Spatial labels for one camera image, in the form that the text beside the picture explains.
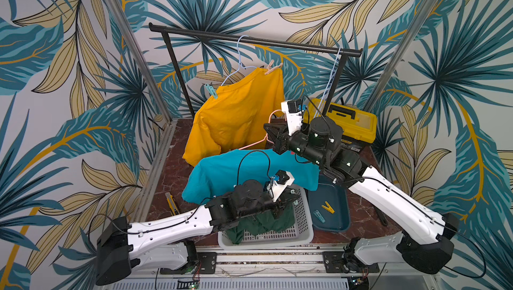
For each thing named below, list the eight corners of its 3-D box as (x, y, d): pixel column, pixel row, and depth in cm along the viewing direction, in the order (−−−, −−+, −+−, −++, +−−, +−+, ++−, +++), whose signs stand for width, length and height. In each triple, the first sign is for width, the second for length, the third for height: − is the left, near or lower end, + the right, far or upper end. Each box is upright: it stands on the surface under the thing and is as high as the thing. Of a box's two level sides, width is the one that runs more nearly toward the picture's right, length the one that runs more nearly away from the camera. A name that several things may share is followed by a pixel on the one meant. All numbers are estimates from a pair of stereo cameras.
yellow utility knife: (173, 217, 86) (172, 215, 84) (165, 196, 92) (164, 194, 90) (180, 213, 87) (179, 211, 85) (172, 192, 93) (170, 190, 91)
